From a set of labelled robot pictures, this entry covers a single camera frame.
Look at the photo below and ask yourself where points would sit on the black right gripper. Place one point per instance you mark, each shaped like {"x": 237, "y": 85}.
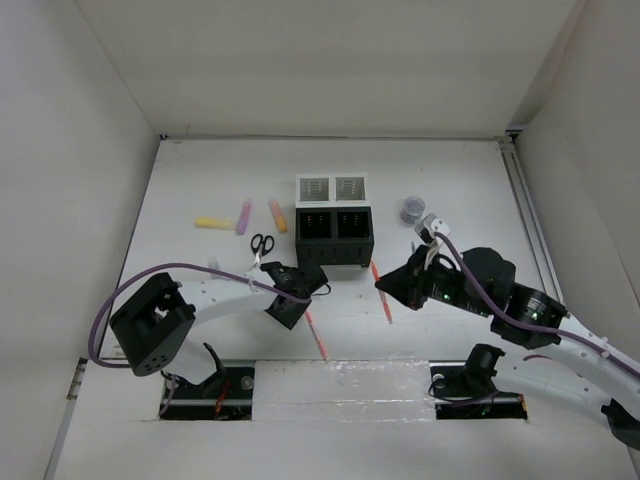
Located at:
{"x": 407, "y": 284}

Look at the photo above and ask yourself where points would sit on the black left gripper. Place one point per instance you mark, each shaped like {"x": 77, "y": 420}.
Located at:
{"x": 290, "y": 318}

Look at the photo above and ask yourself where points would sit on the red pen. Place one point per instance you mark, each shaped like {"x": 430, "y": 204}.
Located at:
{"x": 316, "y": 335}
{"x": 382, "y": 295}

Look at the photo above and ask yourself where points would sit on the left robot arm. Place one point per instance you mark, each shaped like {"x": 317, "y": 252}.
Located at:
{"x": 152, "y": 326}

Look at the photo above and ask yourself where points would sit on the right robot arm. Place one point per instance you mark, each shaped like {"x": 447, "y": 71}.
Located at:
{"x": 565, "y": 364}

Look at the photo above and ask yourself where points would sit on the black slotted organizer box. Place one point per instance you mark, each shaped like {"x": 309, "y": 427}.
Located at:
{"x": 332, "y": 236}

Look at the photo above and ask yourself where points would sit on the orange highlighter marker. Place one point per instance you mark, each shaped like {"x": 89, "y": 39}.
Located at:
{"x": 278, "y": 216}

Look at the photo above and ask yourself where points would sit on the green highlighter marker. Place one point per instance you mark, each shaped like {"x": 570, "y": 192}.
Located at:
{"x": 213, "y": 264}

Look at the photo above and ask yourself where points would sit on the purple highlighter marker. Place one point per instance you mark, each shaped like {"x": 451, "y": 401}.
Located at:
{"x": 244, "y": 216}

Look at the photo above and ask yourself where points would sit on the white slotted organizer box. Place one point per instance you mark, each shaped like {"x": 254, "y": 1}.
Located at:
{"x": 331, "y": 190}

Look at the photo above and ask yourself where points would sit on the yellow highlighter marker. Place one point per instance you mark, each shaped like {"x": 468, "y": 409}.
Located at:
{"x": 214, "y": 223}

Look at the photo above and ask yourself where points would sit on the black handled scissors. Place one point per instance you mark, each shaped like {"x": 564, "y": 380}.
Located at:
{"x": 261, "y": 245}

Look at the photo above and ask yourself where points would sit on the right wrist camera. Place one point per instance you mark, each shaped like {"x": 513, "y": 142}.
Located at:
{"x": 431, "y": 229}

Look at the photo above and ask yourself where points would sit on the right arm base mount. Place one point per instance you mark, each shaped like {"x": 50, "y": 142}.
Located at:
{"x": 464, "y": 390}

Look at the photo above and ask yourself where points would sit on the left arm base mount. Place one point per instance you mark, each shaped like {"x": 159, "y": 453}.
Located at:
{"x": 225, "y": 395}

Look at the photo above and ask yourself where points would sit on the aluminium rail right side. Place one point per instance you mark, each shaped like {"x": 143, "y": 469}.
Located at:
{"x": 528, "y": 215}

